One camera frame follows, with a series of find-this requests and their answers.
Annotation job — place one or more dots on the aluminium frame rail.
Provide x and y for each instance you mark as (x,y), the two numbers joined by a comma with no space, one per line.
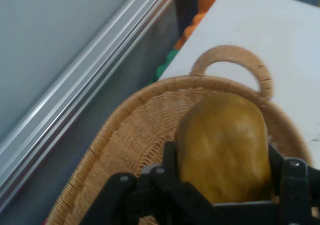
(75,85)

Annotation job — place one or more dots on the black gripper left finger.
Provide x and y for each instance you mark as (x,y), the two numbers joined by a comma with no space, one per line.
(155,192)

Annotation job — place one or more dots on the green toy block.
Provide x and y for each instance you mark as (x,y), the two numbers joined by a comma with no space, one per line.
(162,67)

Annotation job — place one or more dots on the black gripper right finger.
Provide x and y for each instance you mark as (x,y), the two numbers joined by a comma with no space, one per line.
(297,190)

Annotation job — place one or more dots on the woven wicker basket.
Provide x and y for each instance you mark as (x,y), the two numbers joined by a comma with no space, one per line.
(150,115)

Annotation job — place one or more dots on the brown potato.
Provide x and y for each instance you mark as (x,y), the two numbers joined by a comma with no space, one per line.
(225,147)

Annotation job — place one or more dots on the orange toy block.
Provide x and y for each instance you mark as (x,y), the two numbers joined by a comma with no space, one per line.
(192,27)

